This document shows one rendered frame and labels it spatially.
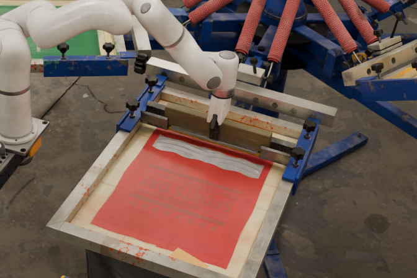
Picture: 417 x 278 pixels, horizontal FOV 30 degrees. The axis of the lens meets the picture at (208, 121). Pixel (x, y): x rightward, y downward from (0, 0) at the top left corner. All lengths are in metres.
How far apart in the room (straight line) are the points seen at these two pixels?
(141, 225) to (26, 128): 0.42
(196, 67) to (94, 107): 2.12
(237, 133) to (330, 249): 1.31
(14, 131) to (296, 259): 1.74
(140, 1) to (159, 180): 0.56
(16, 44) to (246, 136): 0.81
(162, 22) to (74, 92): 2.31
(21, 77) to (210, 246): 0.69
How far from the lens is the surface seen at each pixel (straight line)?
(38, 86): 4.47
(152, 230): 2.23
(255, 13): 2.92
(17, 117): 2.19
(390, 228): 3.86
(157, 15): 2.14
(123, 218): 2.26
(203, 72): 2.24
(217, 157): 2.50
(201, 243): 2.21
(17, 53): 2.07
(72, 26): 2.08
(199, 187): 2.38
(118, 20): 2.07
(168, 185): 2.38
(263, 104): 2.68
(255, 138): 2.47
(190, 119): 2.51
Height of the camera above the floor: 2.52
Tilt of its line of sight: 36 degrees down
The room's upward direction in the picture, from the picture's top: 8 degrees clockwise
